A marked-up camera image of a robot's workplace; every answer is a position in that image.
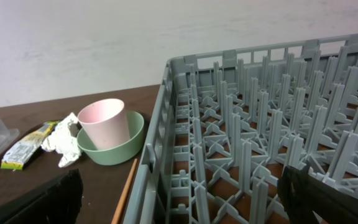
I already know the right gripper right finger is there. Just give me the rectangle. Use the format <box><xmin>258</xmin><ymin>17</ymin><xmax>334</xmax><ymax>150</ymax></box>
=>
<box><xmin>277</xmin><ymin>165</ymin><xmax>358</xmax><ymax>223</ymax></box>

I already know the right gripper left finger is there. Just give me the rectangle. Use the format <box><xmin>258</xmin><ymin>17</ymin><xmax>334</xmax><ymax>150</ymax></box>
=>
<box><xmin>0</xmin><ymin>169</ymin><xmax>83</xmax><ymax>224</ymax></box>

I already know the white napkin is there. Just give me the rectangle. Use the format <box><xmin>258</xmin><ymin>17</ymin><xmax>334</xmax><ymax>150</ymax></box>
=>
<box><xmin>41</xmin><ymin>113</ymin><xmax>82</xmax><ymax>168</ymax></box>

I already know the yellow snack wrapper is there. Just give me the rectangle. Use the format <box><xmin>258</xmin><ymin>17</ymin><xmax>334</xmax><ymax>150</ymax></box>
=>
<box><xmin>0</xmin><ymin>121</ymin><xmax>59</xmax><ymax>170</ymax></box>

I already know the grey dishwasher rack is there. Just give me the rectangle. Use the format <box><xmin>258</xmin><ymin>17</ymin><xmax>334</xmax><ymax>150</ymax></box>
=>
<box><xmin>124</xmin><ymin>34</ymin><xmax>358</xmax><ymax>223</ymax></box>

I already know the dark brown serving tray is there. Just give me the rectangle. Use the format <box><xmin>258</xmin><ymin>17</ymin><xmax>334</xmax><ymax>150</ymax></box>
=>
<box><xmin>0</xmin><ymin>123</ymin><xmax>150</xmax><ymax>224</ymax></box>

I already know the wooden chopstick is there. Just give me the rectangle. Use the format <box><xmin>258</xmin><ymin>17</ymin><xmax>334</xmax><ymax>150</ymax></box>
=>
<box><xmin>111</xmin><ymin>159</ymin><xmax>138</xmax><ymax>224</ymax></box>

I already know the green bowl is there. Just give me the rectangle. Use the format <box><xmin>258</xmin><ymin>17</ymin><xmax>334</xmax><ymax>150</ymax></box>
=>
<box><xmin>77</xmin><ymin>111</ymin><xmax>145</xmax><ymax>166</ymax></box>

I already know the pink cup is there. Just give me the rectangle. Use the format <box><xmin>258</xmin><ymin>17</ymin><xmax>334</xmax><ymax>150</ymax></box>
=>
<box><xmin>77</xmin><ymin>98</ymin><xmax>131</xmax><ymax>150</ymax></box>

